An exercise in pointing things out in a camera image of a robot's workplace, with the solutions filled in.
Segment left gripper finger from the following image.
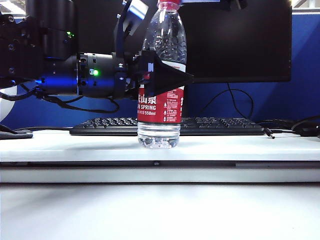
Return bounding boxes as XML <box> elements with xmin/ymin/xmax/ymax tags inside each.
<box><xmin>141</xmin><ymin>49</ymin><xmax>195</xmax><ymax>98</ymax></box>

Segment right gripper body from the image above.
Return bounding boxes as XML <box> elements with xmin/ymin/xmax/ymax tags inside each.
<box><xmin>219</xmin><ymin>0</ymin><xmax>249</xmax><ymax>11</ymax></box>

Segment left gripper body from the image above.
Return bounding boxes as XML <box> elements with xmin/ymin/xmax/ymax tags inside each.
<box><xmin>113</xmin><ymin>49</ymin><xmax>152</xmax><ymax>100</ymax></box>

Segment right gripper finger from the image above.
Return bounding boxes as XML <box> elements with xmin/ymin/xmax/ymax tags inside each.
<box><xmin>181</xmin><ymin>0</ymin><xmax>221</xmax><ymax>4</ymax></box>

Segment clear plastic water bottle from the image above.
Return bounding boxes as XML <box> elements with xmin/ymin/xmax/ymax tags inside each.
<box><xmin>137</xmin><ymin>4</ymin><xmax>188</xmax><ymax>150</ymax></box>

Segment red bottle cap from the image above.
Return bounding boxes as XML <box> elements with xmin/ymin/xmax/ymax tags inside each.
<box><xmin>157</xmin><ymin>0</ymin><xmax>181</xmax><ymax>7</ymax></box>

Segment black monitor stand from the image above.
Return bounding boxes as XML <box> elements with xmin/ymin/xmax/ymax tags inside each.
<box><xmin>183</xmin><ymin>83</ymin><xmax>190</xmax><ymax>118</ymax></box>

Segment black computer monitor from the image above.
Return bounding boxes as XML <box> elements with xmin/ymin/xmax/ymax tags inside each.
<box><xmin>76</xmin><ymin>0</ymin><xmax>293</xmax><ymax>83</ymax></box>

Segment black keyboard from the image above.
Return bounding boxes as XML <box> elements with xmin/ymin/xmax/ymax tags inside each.
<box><xmin>69</xmin><ymin>116</ymin><xmax>265</xmax><ymax>137</ymax></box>

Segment grey cloth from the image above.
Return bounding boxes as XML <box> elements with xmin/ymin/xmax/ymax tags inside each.
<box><xmin>0</xmin><ymin>124</ymin><xmax>34</xmax><ymax>140</ymax></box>

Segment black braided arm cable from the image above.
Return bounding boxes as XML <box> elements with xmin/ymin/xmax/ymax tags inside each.
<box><xmin>0</xmin><ymin>86</ymin><xmax>120</xmax><ymax>114</ymax></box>

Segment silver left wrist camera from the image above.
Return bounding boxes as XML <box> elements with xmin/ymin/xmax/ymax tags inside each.
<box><xmin>113</xmin><ymin>0</ymin><xmax>150</xmax><ymax>60</ymax></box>

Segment black monitor cable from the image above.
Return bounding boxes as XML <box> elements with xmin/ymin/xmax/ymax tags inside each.
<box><xmin>199</xmin><ymin>83</ymin><xmax>254</xmax><ymax>120</ymax></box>

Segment black keyboard cable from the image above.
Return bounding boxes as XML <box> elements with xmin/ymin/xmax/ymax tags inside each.
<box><xmin>13</xmin><ymin>126</ymin><xmax>74</xmax><ymax>133</ymax></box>

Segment black barrel plug cable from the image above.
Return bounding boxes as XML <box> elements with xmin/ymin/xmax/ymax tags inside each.
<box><xmin>262</xmin><ymin>127</ymin><xmax>295</xmax><ymax>140</ymax></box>

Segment black coiled cable bundle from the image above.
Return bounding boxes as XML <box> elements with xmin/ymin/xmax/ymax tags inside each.
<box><xmin>257</xmin><ymin>115</ymin><xmax>320</xmax><ymax>140</ymax></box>

